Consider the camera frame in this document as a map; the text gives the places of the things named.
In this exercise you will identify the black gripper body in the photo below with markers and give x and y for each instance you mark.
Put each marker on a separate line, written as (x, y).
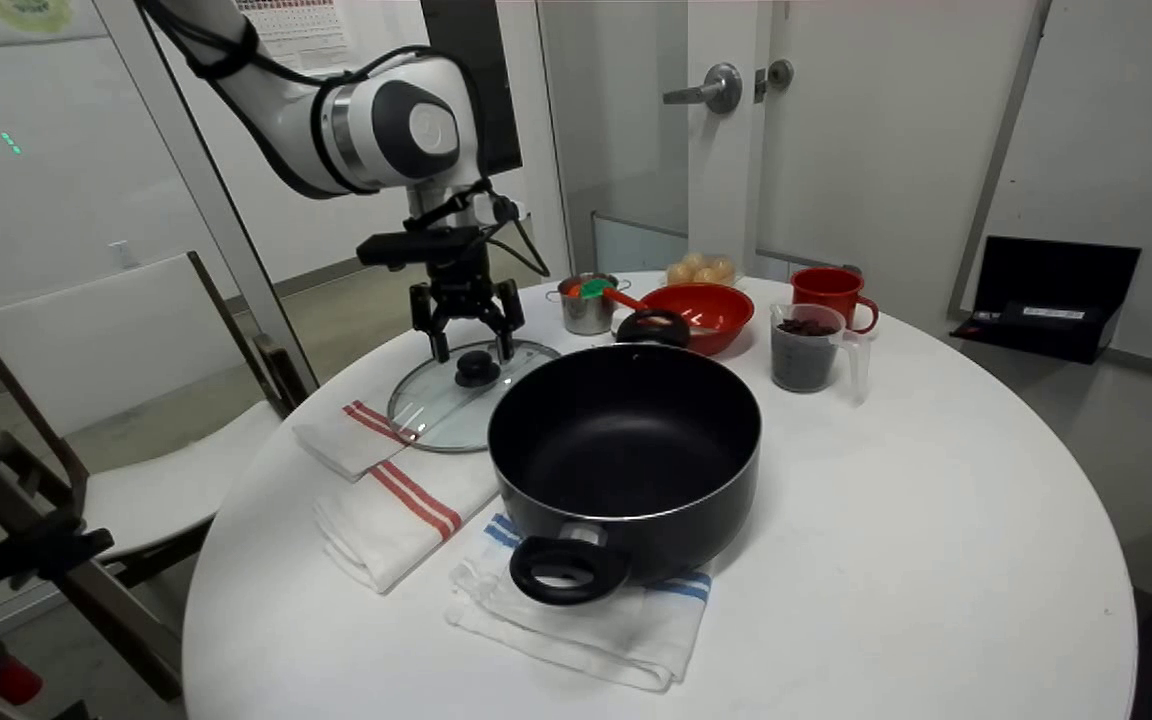
(462, 286)

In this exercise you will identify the glass lid with black knob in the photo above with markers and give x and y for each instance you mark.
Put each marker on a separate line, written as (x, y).
(477, 365)

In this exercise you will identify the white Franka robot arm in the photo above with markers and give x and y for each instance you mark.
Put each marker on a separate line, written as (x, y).
(336, 113)

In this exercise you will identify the metal cup with coloured items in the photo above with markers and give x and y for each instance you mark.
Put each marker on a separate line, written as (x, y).
(587, 306)

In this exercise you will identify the white towel with red stripes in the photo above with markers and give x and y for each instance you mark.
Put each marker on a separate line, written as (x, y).
(403, 521)
(355, 434)

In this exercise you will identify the red bowl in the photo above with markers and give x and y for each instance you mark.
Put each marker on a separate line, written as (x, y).
(710, 318)

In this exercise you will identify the pale yellow bread rolls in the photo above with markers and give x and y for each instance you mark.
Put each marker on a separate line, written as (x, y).
(700, 270)

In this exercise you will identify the black flat panel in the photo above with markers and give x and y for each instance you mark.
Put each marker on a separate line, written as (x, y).
(480, 65)

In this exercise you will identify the white door with frosted glass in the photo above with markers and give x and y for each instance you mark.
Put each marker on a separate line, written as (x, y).
(720, 185)

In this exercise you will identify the measuring cup with dark contents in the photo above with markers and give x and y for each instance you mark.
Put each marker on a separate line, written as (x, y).
(807, 355)

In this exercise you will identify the white towel with blue stripes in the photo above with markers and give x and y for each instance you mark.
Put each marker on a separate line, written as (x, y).
(603, 627)

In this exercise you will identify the white chair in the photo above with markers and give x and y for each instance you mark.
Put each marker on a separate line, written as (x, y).
(120, 361)

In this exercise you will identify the red mug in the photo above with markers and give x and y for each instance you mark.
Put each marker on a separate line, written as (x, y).
(830, 290)

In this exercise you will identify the clear plastic cup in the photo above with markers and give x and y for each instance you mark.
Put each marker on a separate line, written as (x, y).
(863, 361)

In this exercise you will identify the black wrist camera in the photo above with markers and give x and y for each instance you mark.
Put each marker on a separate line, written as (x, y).
(417, 247)

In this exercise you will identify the metal partition frame post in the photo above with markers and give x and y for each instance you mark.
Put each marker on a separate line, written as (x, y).
(220, 224)

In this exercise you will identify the wall whiteboard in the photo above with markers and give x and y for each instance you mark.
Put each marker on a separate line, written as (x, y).
(899, 160)

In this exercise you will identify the wall poster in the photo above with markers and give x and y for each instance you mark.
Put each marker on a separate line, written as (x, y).
(0, 19)

